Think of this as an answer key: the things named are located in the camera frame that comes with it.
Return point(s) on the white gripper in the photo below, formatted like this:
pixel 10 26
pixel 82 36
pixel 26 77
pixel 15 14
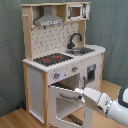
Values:
pixel 95 100

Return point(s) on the white oven door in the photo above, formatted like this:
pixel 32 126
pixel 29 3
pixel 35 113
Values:
pixel 63 102

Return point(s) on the small metal pot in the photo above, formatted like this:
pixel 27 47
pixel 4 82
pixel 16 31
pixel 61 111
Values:
pixel 78 52

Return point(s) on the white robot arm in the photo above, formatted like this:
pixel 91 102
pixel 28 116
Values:
pixel 116 110

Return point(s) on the wooden toy kitchen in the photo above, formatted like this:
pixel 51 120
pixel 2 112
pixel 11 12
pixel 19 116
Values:
pixel 46 40

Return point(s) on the dishwasher door with window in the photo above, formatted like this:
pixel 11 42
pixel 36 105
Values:
pixel 89 76

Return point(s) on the right stove knob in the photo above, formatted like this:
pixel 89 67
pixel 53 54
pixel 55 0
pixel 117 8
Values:
pixel 74 69

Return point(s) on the stove knob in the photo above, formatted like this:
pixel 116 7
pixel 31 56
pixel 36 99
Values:
pixel 56 75
pixel 74 69

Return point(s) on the left stove knob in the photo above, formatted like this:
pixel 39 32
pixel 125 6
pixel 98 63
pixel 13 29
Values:
pixel 56 75

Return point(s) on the grey toy sink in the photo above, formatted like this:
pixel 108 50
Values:
pixel 86 50

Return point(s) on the black toy stovetop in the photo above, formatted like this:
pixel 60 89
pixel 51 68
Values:
pixel 52 59

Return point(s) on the toy microwave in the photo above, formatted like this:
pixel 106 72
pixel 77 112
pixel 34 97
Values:
pixel 77 11

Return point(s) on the grey range hood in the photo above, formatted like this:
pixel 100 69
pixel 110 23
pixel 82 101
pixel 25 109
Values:
pixel 48 18

